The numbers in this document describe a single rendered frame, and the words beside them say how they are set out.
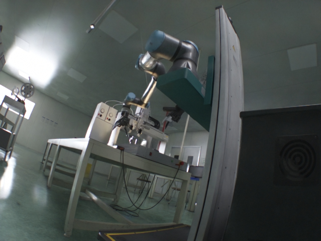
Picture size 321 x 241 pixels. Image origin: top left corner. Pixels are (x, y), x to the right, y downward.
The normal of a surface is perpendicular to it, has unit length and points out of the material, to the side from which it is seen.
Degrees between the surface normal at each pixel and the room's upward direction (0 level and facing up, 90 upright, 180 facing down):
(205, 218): 90
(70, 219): 90
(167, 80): 90
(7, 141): 90
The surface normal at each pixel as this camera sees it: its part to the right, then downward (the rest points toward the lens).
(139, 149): 0.69, -0.11
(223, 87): -0.63, -0.41
